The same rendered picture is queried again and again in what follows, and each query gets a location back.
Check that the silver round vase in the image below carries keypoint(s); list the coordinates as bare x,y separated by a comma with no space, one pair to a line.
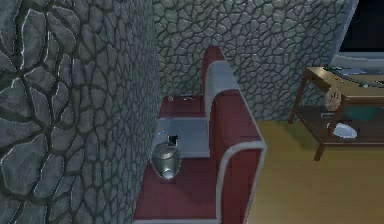
166,161

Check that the small dark remote control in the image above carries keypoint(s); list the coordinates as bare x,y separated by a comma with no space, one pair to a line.
188,98

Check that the red and grey sofa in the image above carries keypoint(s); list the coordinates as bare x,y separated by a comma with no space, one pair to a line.
233,126

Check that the brown wooden table with shelf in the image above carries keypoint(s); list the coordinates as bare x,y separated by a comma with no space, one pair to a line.
316,75

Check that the small dark flat object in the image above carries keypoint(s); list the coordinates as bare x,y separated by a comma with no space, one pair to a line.
327,115

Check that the white bowl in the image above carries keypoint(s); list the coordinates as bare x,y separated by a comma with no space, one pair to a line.
345,131

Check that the black television set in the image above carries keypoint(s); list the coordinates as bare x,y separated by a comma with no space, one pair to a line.
365,26

